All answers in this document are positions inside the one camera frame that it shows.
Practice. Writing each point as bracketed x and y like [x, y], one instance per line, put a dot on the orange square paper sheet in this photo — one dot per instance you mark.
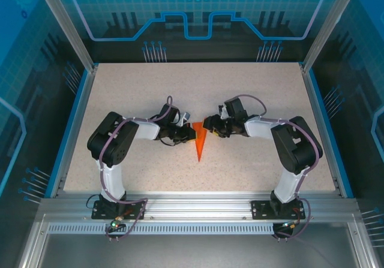
[200, 145]

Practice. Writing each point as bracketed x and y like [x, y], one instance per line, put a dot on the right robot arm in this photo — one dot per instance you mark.
[297, 145]

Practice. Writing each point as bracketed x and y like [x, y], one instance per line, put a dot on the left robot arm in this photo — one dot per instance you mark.
[112, 139]

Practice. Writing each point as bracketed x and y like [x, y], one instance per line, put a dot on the grey metal sheet panel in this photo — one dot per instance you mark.
[195, 250]

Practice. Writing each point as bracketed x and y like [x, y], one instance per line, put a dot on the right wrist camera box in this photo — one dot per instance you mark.
[223, 112]

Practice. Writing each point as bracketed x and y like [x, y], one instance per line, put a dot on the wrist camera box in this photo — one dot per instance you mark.
[184, 118]
[223, 112]

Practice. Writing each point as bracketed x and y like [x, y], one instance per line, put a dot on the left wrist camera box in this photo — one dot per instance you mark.
[184, 118]

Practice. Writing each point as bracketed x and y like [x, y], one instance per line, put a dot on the aluminium mounting rail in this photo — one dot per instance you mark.
[195, 205]

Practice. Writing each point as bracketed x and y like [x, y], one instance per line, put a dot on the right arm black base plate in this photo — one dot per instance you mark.
[261, 209]

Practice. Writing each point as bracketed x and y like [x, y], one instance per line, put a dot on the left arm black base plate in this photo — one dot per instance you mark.
[135, 211]

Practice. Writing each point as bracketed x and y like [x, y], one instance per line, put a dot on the aluminium side rail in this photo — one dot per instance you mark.
[77, 124]
[323, 124]

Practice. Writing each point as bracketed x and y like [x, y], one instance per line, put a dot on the aluminium frame post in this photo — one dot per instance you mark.
[325, 31]
[72, 31]

